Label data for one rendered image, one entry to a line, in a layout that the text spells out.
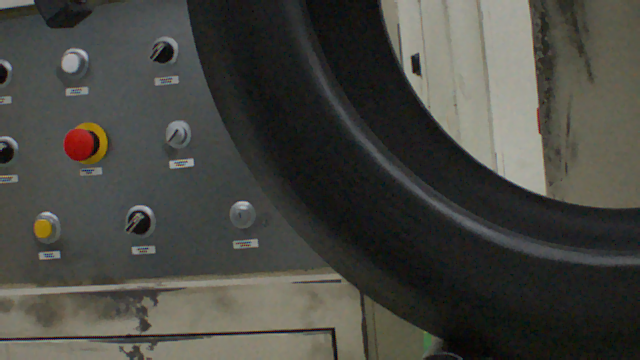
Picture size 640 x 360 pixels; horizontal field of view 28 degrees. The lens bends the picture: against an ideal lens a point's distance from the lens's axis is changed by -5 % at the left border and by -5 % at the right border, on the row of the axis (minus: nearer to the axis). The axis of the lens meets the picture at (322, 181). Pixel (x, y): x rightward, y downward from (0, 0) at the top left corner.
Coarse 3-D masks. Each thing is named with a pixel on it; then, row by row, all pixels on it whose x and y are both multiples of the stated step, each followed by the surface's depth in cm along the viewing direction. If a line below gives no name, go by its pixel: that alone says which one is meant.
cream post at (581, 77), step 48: (528, 0) 119; (576, 0) 117; (624, 0) 116; (576, 48) 118; (624, 48) 117; (576, 96) 118; (624, 96) 117; (576, 144) 118; (624, 144) 117; (576, 192) 118; (624, 192) 117
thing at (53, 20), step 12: (36, 0) 97; (48, 0) 97; (60, 0) 97; (72, 0) 98; (84, 0) 99; (48, 12) 97; (60, 12) 97; (72, 12) 97; (84, 12) 99; (48, 24) 97; (60, 24) 98; (72, 24) 99
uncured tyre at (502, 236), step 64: (192, 0) 87; (256, 0) 82; (320, 0) 110; (256, 64) 83; (320, 64) 81; (384, 64) 109; (256, 128) 84; (320, 128) 82; (384, 128) 109; (320, 192) 82; (384, 192) 81; (448, 192) 109; (512, 192) 108; (320, 256) 87; (384, 256) 82; (448, 256) 81; (512, 256) 79; (576, 256) 78; (448, 320) 83; (512, 320) 80; (576, 320) 79
